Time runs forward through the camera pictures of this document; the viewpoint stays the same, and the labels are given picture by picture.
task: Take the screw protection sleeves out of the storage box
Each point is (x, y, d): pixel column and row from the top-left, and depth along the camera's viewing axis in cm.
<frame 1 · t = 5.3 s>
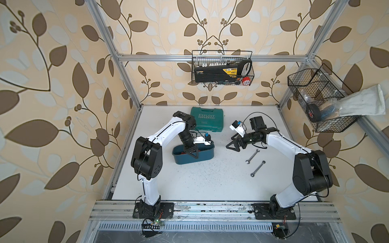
left hand: (195, 155, 81), fingers closed
right hand: (230, 142, 88), fingers open
teal plastic storage box: (205, 152, 81), point 15 cm above the table
green tool case: (208, 119, 109), point 5 cm above the table
upper silver wrench: (250, 159, 93), on the table
lower silver wrench: (252, 174, 88), on the table

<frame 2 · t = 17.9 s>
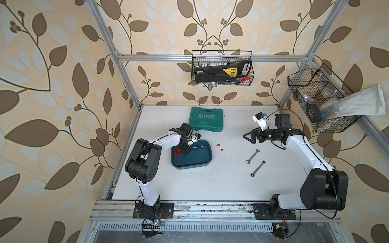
left hand: (186, 147, 95), fingers open
right hand: (249, 133, 85), fingers open
teal plastic storage box: (200, 156, 100), on the table
red protection sleeve: (218, 145, 101), on the table
red protection sleeve 2: (222, 149, 98), on the table
the other named things where they were.

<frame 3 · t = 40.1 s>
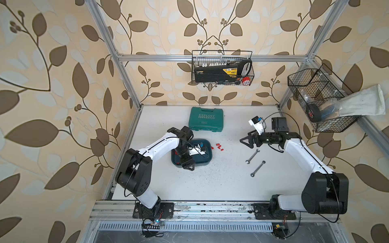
left hand: (189, 162, 83), fingers open
right hand: (246, 137, 84), fingers open
red protection sleeve 3: (222, 149, 98), on the table
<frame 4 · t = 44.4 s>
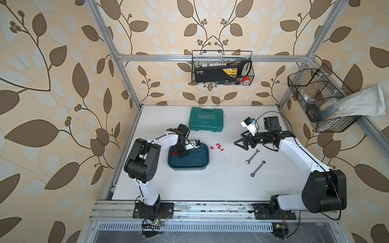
left hand: (184, 150, 94), fingers closed
right hand: (239, 138, 84), fingers open
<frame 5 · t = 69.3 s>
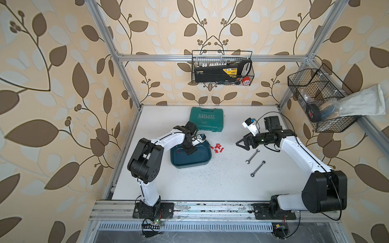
left hand: (191, 148, 93), fingers closed
right hand: (242, 140, 84), fingers open
red protection sleeve 4: (216, 151, 98), on the table
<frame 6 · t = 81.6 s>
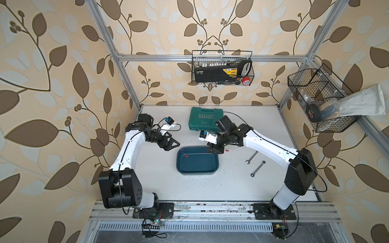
left hand: (173, 139, 80), fingers open
right hand: (209, 145, 82), fingers open
teal plastic storage box: (196, 160, 93), on the table
red protection sleeve 6: (186, 156, 95), on the table
